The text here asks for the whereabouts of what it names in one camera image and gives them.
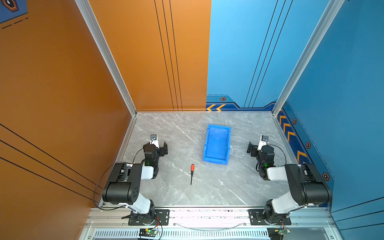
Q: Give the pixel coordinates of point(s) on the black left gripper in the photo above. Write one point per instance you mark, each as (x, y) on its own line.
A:
(161, 149)

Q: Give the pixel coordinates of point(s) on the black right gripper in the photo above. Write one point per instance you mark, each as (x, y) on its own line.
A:
(253, 150)

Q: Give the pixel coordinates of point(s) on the red black screwdriver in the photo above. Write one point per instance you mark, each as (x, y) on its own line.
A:
(192, 172)

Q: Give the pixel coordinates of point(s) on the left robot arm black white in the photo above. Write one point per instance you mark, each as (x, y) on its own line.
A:
(123, 185)

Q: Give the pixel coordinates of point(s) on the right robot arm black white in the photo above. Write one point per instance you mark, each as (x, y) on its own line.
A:
(306, 186)

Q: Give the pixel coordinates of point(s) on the blue plastic bin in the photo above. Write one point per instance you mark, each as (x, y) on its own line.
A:
(217, 146)

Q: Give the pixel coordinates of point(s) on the left green circuit board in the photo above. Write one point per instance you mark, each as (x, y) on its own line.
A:
(148, 234)

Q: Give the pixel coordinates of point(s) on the green circuit board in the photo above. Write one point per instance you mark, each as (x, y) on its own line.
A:
(148, 234)
(278, 234)

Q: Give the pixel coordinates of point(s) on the right green circuit board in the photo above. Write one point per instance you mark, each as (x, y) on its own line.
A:
(278, 234)

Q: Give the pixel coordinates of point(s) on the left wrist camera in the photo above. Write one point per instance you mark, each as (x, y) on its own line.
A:
(154, 141)

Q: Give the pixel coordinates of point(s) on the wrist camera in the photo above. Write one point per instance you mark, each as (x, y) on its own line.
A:
(154, 141)
(264, 139)

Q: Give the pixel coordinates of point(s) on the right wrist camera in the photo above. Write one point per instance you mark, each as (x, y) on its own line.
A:
(264, 139)

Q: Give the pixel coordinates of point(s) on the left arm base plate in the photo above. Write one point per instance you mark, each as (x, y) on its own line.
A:
(158, 216)

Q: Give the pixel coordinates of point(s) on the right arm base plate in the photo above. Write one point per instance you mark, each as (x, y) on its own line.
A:
(259, 217)

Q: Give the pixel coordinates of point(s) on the front aluminium frame rail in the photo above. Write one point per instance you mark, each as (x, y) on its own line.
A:
(211, 223)

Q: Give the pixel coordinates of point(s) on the left aluminium corner post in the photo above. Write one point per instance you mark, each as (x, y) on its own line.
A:
(101, 42)

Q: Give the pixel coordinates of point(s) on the aluminium corner post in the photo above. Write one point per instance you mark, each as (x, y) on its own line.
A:
(101, 42)
(318, 34)

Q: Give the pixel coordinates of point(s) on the right aluminium corner post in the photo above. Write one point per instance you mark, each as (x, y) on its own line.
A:
(318, 34)

